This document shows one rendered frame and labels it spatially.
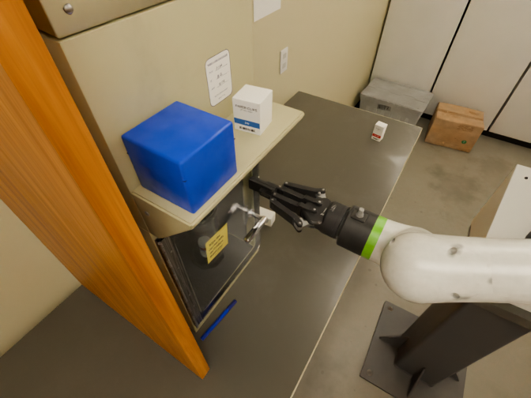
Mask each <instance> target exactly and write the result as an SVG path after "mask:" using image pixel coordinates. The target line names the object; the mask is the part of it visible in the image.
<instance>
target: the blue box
mask: <svg viewBox="0 0 531 398"><path fill-rule="evenodd" d="M234 140H235V138H234V132H233V124H232V122H231V121H229V120H227V119H225V118H221V117H219V116H216V115H213V114H210V113H208V112H206V111H202V110H200V109H197V108H195V107H192V106H189V105H187V104H184V103H181V102H179V101H175V102H174V103H172V104H170V105H169V106H167V107H165V108H164V109H163V110H161V111H159V112H158V113H156V114H154V115H153V116H152V117H150V118H148V119H146V120H145V121H143V122H142V123H140V124H139V125H137V126H135V127H134V128H133V129H131V130H129V131H127V132H126V133H124V134H123V135H122V141H123V144H124V145H125V147H126V150H127V154H128V155H129V157H130V160H131V162H132V164H133V166H134V170H135V171H136V173H137V176H138V178H139V181H140V183H141V185H142V186H143V187H144V188H146V189H147V190H150V191H151V192H153V193H155V194H157V195H159V196H161V197H162V198H164V199H166V200H168V201H170V202H171V203H173V204H175V205H178V206H179V207H180V208H183V209H185V210H187V211H188V212H190V213H193V214H194V213H196V211H197V210H199V209H200V208H201V207H202V206H203V205H204V204H205V203H206V202H207V201H208V200H209V199H210V198H211V197H212V196H213V195H214V194H215V193H216V192H217V191H218V190H219V189H220V188H221V187H222V186H223V185H224V184H225V183H226V182H227V181H228V180H229V179H230V178H231V177H232V176H233V175H235V174H236V172H237V166H236V157H235V141H234Z"/></svg>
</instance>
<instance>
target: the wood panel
mask: <svg viewBox="0 0 531 398"><path fill-rule="evenodd" d="M0 199H1V200H2V201H3V202H4V203H5V204H6V205H7V206H8V207H9V208H10V209H11V210H12V211H13V213H14V214H15V215H16V216H17V217H18V218H19V219H20V220H21V221H22V222H23V223H24V224H25V225H26V226H27V227H28V229H29V230H30V231H31V232H32V233H33V234H34V235H35V236H36V237H37V238H38V239H39V240H40V241H41V242H42V243H43V244H44V245H45V246H46V247H47V248H48V249H49V250H50V251H51V252H52V253H53V254H54V255H55V256H56V257H57V259H58V260H59V261H60V262H61V263H62V264H63V265H64V266H65V267H66V268H67V269H68V270H69V271H70V272H71V274H72V275H73V276H74V277H75V278H76V279H77V280H78V281H79V282H80V283H81V284H82V285H83V286H84V287H86V288H87V289H88V290H90V291H91V292H92V293H93V294H94V295H96V296H97V297H98V298H99V299H101V300H102V301H103V302H105V303H106V304H108V305H109V306H110V307H111V308H112V309H113V310H115V311H116V312H117V313H118V314H120V315H121V316H123V317H124V318H125V319H127V320H128V322H130V323H131V324H132V325H134V326H135V327H136V328H138V329H139V330H140V331H142V332H143V333H144V334H145V335H146V336H148V337H149V338H150V339H151V340H153V341H154V342H155V343H157V344H158V345H160V346H161V347H162V348H163V349H164V350H165V351H167V352H168V353H169V354H170V355H172V356H173V357H175V358H176V359H177V360H179V361H180V362H181V363H182V364H183V365H184V366H186V367H187V368H188V369H190V370H191V371H192V372H194V373H195V374H196V375H198V376H199V377H200V378H201V379H202V380H203V378H204V377H205V375H206V374H207V373H208V371H209V366H208V364H207V362H206V360H205V358H204V356H203V354H202V352H201V350H200V348H199V346H198V344H197V342H196V340H195V338H194V336H193V334H192V332H191V330H190V328H189V326H188V324H187V323H186V321H185V319H184V317H183V315H182V313H181V311H180V309H179V307H178V305H177V303H176V301H175V299H174V297H173V295H172V293H171V291H170V289H169V287H168V285H167V283H166V281H165V279H164V277H163V275H162V273H161V271H160V270H159V268H158V266H157V264H156V262H155V260H154V258H153V256H152V254H151V252H150V250H149V248H148V246H147V244H146V242H145V240H144V238H143V236H142V234H141V232H140V230H139V228H138V226H137V224H136V222H135V220H134V218H133V217H132V215H131V213H130V210H129V209H128V207H127V205H126V202H125V201H124V199H123V197H122V194H121V193H120V191H119V188H118V187H117V185H116V183H115V180H114V179H113V177H112V175H111V172H110V171H109V170H108V168H107V165H106V163H105V162H104V159H103V157H102V156H101V154H100V151H99V149H98V148H97V146H96V143H95V141H94V140H93V138H92V135H91V133H90V132H89V129H88V127H87V126H86V124H85V121H84V119H83V118H82V117H81V114H80V112H79V110H78V109H77V106H76V104H75V102H74V101H73V98H72V96H71V95H70V92H69V90H68V88H67V87H66V84H65V82H64V80H63V79H62V76H61V74H60V72H59V71H58V69H57V67H56V65H55V63H54V61H53V59H52V57H51V55H50V53H49V51H48V49H47V47H46V45H45V43H44V41H43V39H42V37H41V35H40V33H39V31H38V29H37V27H36V25H35V23H34V21H33V19H32V18H31V16H30V14H29V12H28V10H27V8H26V6H25V4H24V2H23V0H0Z"/></svg>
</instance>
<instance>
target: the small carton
mask: <svg viewBox="0 0 531 398"><path fill-rule="evenodd" d="M272 102H273V90H271V89H267V88H260V87H257V86H253V85H248V84H245V85H244V86H243V87H242V88H241V89H240V90H239V91H238V92H237V93H236V94H235V95H234V96H233V97H232V105H233V115H234V123H235V129H236V130H242V131H244V132H248V133H253V134H256V135H259V136H261V135H262V133H263V132H264V131H265V129H266V128H267V126H268V125H269V124H270V123H271V122H272Z"/></svg>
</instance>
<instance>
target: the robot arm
mask: <svg viewBox="0 0 531 398"><path fill-rule="evenodd" d="M248 182H249V188H250V189H252V190H254V191H256V192H259V194H260V195H261V196H263V197H265V198H267V199H269V207H270V208H271V209H272V210H273V211H274V212H276V213H277V214H278V215H280V216H281V217H283V218H284V219H285V220H287V221H288V222H289V223H290V224H291V225H293V227H294V228H295V229H296V231H297V232H301V231H302V229H304V228H305V227H310V228H315V229H318V230H319V231H320V232H321V233H323V234H324V235H327V236H329V237H331V238H334V239H336V238H337V245H339V246H341V247H343V248H345V249H347V250H349V251H351V252H353V253H356V254H358V255H360V256H361V257H364V258H366V259H368V260H369V261H372V262H374V263H375V264H377V265H379V266H380V270H381V273H382V278H383V279H384V281H385V283H386V285H387V286H388V288H389V289H390V290H391V291H392V292H394V293H395V294H396V295H397V296H399V297H400V298H402V299H404V300H406V301H409V302H414V303H421V304H425V303H444V302H493V303H513V304H529V305H531V232H529V233H528V234H527V236H526V237H525V238H478V237H465V236H455V235H437V234H432V233H431V232H430V231H427V230H425V229H423V228H421V227H414V226H409V225H406V224H403V223H398V222H395V221H392V220H389V219H387V218H385V217H383V216H380V215H378V214H375V213H373V212H370V211H368V210H366V209H364V208H361V207H359V206H357V205H353V206H352V208H351V209H350V207H348V206H346V205H343V204H341V203H339V202H337V201H333V202H331V201H330V200H329V199H328V198H326V189H325V188H313V187H309V186H303V185H300V184H296V183H292V182H284V184H283V185H279V186H278V185H276V184H274V183H272V182H265V181H263V180H261V179H259V178H256V177H254V176H251V177H250V178H249V179H248ZM349 209H350V210H349ZM294 212H295V213H296V214H297V215H296V214H295V213H294ZM299 216H300V217H302V218H303V219H302V218H299Z"/></svg>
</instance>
